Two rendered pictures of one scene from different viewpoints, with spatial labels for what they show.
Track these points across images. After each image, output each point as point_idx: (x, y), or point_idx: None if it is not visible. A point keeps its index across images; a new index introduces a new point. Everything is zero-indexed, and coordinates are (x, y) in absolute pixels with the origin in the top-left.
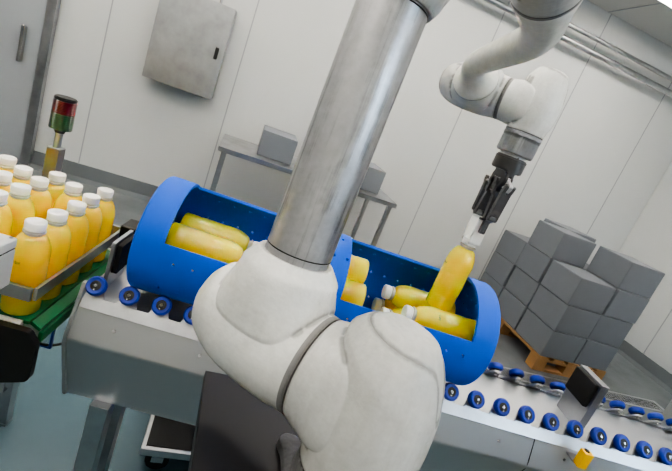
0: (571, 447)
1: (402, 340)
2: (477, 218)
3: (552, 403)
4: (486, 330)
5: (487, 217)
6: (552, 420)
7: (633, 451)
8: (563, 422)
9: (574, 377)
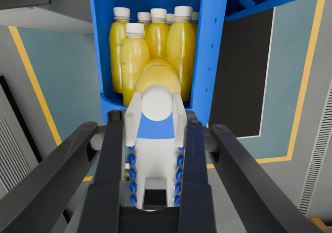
0: (129, 166)
1: None
2: (176, 127)
3: (167, 176)
4: (102, 108)
5: (85, 124)
6: (130, 160)
7: (135, 205)
8: (149, 173)
9: (162, 198)
